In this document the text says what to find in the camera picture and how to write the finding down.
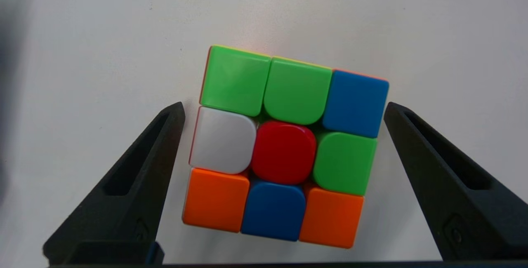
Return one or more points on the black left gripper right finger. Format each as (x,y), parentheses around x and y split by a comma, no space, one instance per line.
(474,214)

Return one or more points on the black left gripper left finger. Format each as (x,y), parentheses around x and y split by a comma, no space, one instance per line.
(123,214)

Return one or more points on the multicoloured rubiks cube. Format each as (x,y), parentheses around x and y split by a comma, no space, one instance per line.
(284,148)

